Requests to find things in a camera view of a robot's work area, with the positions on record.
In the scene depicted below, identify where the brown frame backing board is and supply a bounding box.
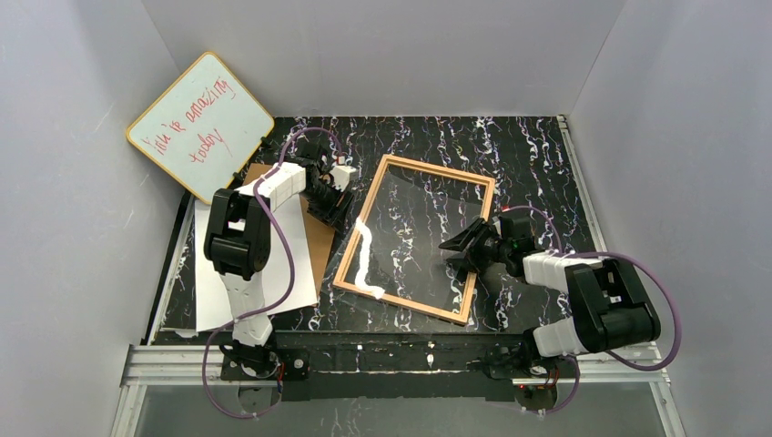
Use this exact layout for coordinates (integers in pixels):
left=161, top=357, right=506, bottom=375
left=262, top=195, right=336, bottom=294

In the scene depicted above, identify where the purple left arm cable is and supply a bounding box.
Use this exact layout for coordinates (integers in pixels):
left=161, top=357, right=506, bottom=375
left=201, top=127, right=345, bottom=422

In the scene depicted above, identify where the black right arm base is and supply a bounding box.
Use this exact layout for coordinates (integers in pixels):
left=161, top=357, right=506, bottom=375
left=481, top=343, right=574, bottom=383

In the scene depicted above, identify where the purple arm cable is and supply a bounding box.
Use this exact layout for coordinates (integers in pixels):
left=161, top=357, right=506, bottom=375
left=201, top=127, right=345, bottom=422
left=500, top=205, right=684, bottom=416

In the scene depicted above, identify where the yellow-edged whiteboard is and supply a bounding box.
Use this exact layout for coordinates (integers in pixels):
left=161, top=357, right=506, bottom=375
left=126, top=51, right=275, bottom=204

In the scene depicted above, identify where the wooden picture frame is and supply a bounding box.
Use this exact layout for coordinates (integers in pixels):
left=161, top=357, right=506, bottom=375
left=331, top=154, right=497, bottom=327

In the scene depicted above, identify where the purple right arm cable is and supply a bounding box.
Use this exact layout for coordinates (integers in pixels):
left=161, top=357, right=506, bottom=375
left=500, top=205, right=684, bottom=416

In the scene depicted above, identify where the aluminium mounting rail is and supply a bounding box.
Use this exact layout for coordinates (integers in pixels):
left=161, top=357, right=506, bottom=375
left=120, top=340, right=672, bottom=389

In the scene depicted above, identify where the printed colour photo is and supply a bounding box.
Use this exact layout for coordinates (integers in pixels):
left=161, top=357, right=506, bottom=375
left=194, top=195, right=317, bottom=332

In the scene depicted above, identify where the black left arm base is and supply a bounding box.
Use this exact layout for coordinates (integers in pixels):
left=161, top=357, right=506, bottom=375
left=218, top=343, right=310, bottom=381

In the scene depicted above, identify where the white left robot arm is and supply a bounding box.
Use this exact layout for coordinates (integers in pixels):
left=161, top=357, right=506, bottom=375
left=203, top=144, right=358, bottom=347

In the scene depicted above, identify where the clear frame glass sheet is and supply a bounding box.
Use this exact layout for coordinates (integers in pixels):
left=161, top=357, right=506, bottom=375
left=320, top=164, right=490, bottom=330

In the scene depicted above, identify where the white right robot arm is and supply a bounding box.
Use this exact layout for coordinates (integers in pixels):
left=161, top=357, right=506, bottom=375
left=439, top=217, right=661, bottom=358

